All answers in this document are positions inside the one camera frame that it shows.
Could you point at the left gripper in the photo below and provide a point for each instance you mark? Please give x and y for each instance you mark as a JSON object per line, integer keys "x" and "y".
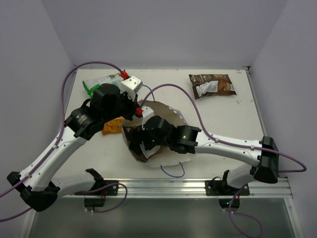
{"x": 129, "y": 106}

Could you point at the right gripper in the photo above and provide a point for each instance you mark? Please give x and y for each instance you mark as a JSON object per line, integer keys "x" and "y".
{"x": 136, "y": 136}

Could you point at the orange chips bag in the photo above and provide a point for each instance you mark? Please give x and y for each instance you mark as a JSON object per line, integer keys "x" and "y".
{"x": 113, "y": 126}

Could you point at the brown kettle chips bag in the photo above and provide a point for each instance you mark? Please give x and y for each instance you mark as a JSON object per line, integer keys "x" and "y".
{"x": 149, "y": 157}
{"x": 208, "y": 85}

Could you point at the blue checkered paper bag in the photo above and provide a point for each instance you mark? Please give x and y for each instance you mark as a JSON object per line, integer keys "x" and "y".
{"x": 169, "y": 121}

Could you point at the green cassava chips bag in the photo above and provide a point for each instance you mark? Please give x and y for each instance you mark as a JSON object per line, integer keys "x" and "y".
{"x": 92, "y": 84}

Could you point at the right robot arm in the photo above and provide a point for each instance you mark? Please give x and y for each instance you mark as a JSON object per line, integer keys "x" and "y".
{"x": 259, "y": 158}

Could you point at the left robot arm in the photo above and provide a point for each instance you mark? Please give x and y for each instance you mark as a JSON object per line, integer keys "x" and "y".
{"x": 37, "y": 184}

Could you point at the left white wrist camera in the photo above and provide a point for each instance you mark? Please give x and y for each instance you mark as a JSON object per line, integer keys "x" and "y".
{"x": 131, "y": 86}

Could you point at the aluminium front rail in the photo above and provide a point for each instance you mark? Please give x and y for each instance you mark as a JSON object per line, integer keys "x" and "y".
{"x": 138, "y": 187}

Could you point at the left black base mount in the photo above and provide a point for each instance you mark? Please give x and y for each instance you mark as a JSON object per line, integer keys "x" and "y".
{"x": 101, "y": 188}

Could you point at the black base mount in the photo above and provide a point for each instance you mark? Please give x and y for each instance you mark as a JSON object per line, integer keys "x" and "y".
{"x": 101, "y": 188}
{"x": 219, "y": 187}

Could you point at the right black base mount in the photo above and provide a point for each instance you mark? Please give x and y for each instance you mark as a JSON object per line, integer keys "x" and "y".
{"x": 219, "y": 187}

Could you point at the aluminium table edge frame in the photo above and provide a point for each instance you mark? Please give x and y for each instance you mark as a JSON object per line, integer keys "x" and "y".
{"x": 241, "y": 112}

